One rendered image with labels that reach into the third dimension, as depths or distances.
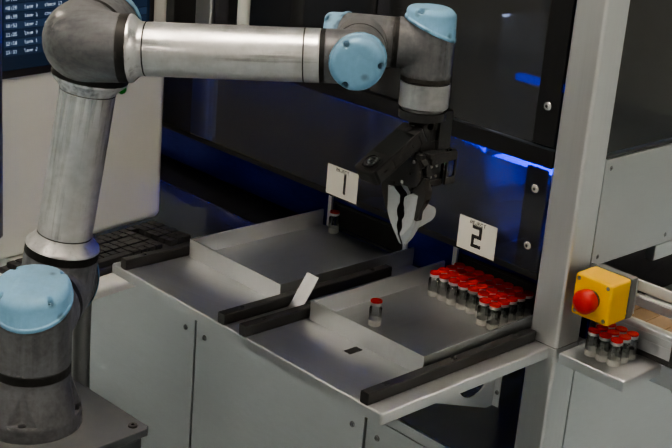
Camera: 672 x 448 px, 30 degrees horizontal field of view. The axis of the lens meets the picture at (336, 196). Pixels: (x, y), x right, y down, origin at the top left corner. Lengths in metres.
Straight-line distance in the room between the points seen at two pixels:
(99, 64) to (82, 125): 0.19
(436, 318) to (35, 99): 0.89
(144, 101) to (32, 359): 0.94
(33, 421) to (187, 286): 0.46
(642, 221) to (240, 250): 0.75
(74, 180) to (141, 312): 1.14
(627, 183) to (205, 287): 0.75
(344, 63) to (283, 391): 1.14
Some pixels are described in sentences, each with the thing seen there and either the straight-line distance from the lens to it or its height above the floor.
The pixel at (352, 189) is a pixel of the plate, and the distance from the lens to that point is 2.38.
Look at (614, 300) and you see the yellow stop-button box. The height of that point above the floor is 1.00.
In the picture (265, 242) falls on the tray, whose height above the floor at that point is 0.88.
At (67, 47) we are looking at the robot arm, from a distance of 1.76.
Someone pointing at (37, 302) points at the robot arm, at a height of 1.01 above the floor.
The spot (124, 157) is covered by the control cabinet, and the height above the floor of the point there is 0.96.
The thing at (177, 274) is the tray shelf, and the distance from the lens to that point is 2.30.
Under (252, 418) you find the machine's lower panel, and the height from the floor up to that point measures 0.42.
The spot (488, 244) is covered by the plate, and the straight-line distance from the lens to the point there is 2.17.
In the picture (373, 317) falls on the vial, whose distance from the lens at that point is 2.12.
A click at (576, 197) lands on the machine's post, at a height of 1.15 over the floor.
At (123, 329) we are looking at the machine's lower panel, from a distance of 3.13.
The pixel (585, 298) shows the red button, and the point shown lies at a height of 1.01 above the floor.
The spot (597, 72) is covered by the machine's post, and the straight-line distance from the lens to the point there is 1.99.
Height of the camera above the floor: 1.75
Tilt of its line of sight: 18 degrees down
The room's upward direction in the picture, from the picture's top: 5 degrees clockwise
